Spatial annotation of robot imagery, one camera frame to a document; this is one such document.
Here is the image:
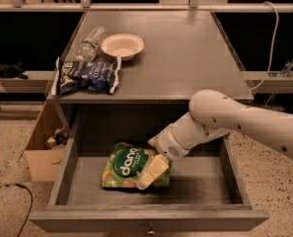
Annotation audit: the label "items inside cardboard box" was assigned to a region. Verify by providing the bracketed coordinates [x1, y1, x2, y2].
[45, 128, 68, 149]

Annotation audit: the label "cardboard box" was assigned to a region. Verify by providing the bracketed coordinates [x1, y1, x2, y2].
[24, 102, 69, 182]

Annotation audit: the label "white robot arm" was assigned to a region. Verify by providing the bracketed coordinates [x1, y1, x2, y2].
[136, 90, 293, 190]

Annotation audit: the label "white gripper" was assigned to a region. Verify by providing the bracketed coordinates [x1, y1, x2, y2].
[136, 124, 189, 191]

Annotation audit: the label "open grey top drawer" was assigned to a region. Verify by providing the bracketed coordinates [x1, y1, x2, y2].
[30, 104, 268, 232]

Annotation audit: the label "green rice chip bag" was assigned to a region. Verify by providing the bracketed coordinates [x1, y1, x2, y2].
[102, 142, 171, 190]

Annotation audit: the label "black object on ledge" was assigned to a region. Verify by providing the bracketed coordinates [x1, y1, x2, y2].
[0, 63, 28, 80]

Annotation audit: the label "white paper bowl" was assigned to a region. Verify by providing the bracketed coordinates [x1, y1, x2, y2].
[102, 34, 144, 61]

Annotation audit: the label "black floor cable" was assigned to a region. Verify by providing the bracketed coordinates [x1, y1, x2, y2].
[0, 183, 34, 237]

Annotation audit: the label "blue chip bag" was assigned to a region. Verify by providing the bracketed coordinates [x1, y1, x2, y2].
[56, 57, 121, 95]

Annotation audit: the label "white hanging cable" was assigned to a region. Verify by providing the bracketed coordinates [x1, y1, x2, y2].
[250, 1, 281, 92]

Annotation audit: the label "metal drawer knob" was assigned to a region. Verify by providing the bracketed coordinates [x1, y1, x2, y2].
[146, 223, 156, 236]

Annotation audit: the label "grey cabinet counter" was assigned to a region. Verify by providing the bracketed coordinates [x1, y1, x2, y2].
[48, 10, 253, 125]

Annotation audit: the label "clear plastic water bottle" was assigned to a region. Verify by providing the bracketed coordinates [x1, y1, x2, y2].
[77, 26, 108, 61]

